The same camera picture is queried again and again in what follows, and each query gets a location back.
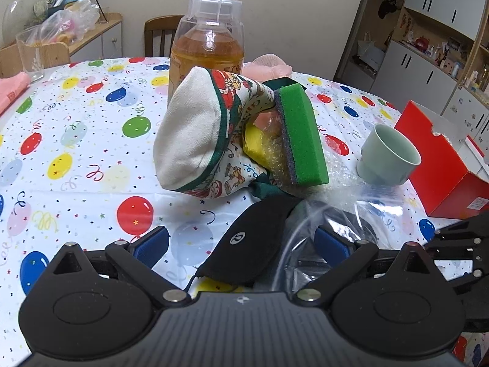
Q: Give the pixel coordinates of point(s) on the clear drinking glass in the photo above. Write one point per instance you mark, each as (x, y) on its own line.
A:
(32, 55)

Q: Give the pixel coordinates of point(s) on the green scouring sponge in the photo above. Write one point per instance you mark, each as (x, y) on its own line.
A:
(301, 133)

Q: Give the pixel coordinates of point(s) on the black face mask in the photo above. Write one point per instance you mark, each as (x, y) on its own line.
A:
(252, 244)

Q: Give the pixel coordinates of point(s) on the dark wooden chair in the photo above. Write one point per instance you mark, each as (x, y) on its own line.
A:
(160, 28)

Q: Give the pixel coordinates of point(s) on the pink folded cloth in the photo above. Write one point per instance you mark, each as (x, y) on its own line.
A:
(11, 91)

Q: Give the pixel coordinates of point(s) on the white cabinet unit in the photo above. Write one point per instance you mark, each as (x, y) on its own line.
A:
(416, 67)

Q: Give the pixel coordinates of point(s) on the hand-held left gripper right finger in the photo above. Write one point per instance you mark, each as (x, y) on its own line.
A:
(331, 247)

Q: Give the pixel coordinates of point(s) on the shelf knickknacks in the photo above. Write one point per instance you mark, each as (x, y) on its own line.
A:
(439, 51)

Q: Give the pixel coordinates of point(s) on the yellow sponge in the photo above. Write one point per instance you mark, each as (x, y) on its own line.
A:
(259, 147)

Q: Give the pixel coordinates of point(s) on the red cardboard box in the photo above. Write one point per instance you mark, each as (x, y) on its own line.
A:
(450, 191)

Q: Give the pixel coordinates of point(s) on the light wooden side cabinet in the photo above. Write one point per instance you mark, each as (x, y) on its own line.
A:
(103, 42)

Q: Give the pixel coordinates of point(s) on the clear zip plastic bag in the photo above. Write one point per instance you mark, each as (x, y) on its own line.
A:
(382, 214)

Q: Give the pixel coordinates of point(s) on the light wooden chair backrest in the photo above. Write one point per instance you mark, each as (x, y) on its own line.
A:
(57, 55)

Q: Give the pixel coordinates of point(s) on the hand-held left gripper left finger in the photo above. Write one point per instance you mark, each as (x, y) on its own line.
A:
(152, 245)

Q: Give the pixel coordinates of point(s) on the clear plastic bag of goods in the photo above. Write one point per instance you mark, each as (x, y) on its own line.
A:
(68, 23)

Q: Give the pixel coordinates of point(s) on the thin black stick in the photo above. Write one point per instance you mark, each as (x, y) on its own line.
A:
(97, 2)

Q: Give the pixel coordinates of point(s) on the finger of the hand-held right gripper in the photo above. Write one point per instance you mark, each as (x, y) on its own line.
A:
(454, 252)
(468, 223)

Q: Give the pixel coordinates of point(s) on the clear bottle of amber tea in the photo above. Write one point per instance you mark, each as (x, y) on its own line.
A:
(206, 51)

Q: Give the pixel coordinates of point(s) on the white paper bag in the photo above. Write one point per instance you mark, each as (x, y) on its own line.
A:
(370, 53)

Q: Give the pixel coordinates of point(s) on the balloon print tablecloth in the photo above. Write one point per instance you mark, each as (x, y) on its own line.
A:
(76, 153)

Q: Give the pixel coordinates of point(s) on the pink mesh bath loofah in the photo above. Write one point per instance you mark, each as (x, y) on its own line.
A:
(267, 65)

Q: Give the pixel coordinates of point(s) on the pale green ceramic cup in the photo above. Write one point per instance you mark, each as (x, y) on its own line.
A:
(376, 164)

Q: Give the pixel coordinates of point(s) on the printed cream cloth bag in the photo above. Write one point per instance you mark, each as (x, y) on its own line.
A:
(187, 133)

